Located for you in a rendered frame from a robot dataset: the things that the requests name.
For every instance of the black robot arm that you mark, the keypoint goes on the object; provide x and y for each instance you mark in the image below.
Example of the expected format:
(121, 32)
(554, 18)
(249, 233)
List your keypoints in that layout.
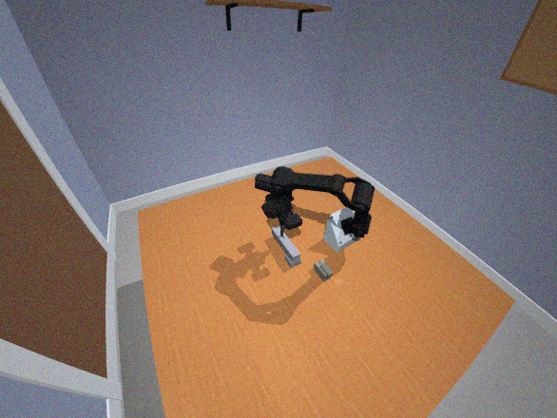
(284, 180)

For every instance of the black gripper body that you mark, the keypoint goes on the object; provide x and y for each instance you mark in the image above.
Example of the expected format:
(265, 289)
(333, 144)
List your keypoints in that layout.
(289, 221)

